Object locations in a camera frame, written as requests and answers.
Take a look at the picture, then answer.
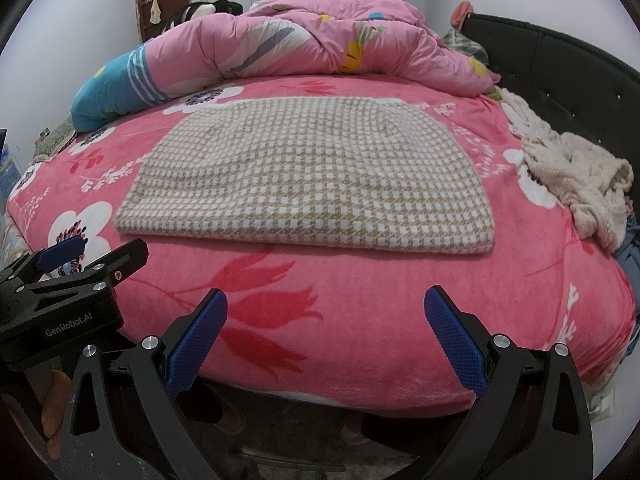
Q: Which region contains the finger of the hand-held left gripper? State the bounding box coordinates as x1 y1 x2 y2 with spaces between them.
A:
27 239 149 311
0 237 86 286

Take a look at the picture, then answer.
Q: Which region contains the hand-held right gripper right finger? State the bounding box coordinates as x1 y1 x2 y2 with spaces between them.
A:
424 285 596 480

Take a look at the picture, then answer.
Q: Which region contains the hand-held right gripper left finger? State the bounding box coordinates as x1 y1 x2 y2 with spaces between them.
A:
56 289 229 480

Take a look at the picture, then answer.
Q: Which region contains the beige houndstooth knit coat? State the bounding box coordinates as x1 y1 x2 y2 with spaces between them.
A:
114 96 496 257

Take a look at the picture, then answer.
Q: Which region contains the person's left hand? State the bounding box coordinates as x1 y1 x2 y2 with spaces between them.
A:
41 369 72 461

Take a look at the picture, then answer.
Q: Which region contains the grey floral mattress cover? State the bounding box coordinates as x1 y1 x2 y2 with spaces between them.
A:
0 212 38 261

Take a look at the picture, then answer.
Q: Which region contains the pink slipper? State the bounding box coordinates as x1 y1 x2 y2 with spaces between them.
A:
214 399 247 437
339 419 372 447

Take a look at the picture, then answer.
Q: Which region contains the blue object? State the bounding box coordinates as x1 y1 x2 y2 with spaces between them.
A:
0 129 23 198

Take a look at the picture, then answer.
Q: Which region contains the pink floral bed sheet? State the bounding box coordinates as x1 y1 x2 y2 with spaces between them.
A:
5 72 638 408

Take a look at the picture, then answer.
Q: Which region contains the green patterned cloth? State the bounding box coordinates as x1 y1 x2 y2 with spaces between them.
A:
34 116 77 157

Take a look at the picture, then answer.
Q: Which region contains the blue cloth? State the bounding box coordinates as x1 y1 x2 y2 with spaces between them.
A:
614 212 640 321

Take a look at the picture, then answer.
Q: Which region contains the cream fluffy cloth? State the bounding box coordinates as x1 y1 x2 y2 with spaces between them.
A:
497 87 635 255

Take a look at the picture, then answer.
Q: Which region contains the dark cloth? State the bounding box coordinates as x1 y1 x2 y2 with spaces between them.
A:
162 0 245 30

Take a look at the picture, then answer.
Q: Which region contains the pink and blue quilt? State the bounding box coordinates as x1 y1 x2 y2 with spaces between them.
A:
70 0 501 133

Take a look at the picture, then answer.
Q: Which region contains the plaid cloth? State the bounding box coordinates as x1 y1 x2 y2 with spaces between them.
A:
441 27 490 63

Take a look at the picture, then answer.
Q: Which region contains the black padded headboard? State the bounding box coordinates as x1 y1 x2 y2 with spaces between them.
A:
462 12 640 241

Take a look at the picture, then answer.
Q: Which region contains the orange cloth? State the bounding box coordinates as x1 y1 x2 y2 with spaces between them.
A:
450 1 475 31

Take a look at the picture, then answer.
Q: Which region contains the white wall socket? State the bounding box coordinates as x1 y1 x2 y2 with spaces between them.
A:
589 389 617 423

